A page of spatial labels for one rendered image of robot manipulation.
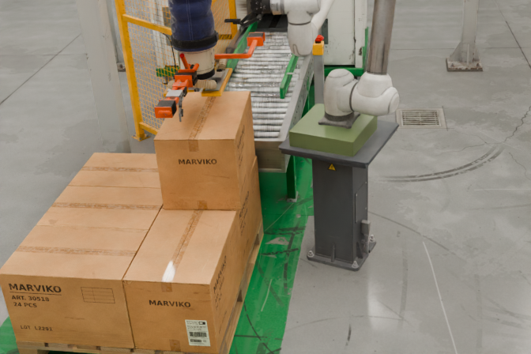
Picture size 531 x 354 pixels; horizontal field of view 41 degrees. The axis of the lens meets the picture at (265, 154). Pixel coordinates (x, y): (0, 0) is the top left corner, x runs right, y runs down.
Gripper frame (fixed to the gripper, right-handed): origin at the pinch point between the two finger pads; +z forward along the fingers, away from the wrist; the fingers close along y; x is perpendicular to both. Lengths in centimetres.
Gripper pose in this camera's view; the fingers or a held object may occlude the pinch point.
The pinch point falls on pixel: (225, 5)
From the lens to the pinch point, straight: 321.7
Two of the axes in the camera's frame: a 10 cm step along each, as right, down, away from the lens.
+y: 0.6, 8.9, 4.6
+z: -9.9, 0.0, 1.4
